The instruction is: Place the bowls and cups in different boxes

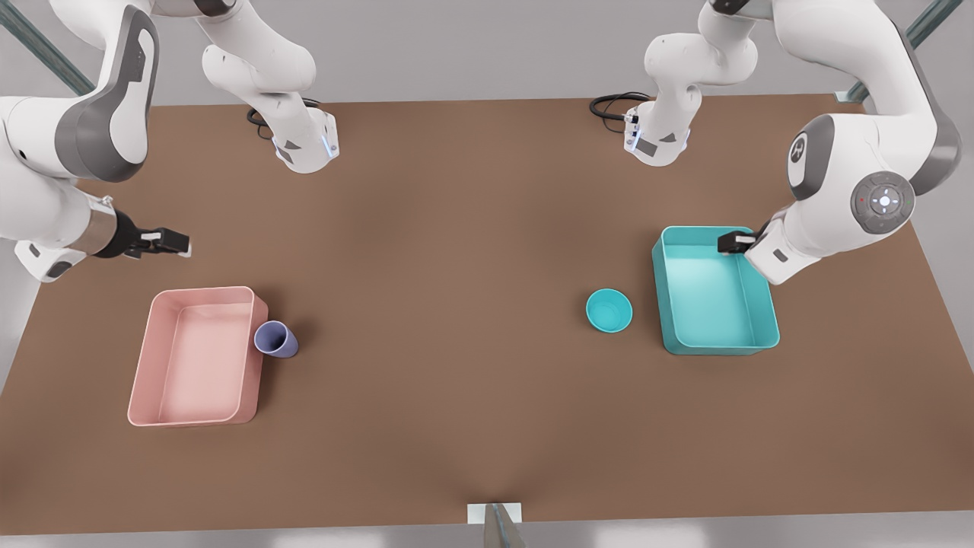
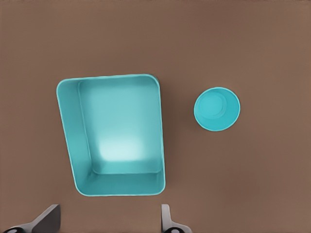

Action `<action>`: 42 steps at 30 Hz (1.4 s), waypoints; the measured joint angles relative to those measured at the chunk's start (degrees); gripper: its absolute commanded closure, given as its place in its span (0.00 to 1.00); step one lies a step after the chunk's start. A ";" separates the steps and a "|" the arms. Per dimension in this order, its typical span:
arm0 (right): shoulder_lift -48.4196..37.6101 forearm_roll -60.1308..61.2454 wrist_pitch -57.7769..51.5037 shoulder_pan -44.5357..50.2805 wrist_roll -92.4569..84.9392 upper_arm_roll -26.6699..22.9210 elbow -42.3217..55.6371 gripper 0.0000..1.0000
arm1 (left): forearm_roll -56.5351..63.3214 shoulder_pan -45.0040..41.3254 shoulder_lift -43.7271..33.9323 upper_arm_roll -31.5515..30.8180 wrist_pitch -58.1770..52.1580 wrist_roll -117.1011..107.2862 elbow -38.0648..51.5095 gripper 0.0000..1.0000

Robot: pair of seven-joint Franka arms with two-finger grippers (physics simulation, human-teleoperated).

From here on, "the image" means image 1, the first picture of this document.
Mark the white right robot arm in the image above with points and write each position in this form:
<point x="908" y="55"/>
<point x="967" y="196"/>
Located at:
<point x="91" y="129"/>

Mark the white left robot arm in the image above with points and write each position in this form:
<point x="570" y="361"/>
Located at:
<point x="860" y="152"/>

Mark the teal plastic box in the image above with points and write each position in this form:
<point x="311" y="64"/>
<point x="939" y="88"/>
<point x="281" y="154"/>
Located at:
<point x="714" y="289"/>

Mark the pink plastic box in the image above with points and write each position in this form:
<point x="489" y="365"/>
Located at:
<point x="198" y="355"/>

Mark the teal bowl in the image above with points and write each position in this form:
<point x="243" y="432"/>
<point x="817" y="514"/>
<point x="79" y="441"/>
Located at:
<point x="609" y="310"/>

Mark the lavender cup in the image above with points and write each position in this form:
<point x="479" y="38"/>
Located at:
<point x="275" y="339"/>

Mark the silver frame post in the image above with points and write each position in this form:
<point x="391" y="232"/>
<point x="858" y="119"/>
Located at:
<point x="905" y="38"/>
<point x="42" y="47"/>
<point x="498" y="525"/>

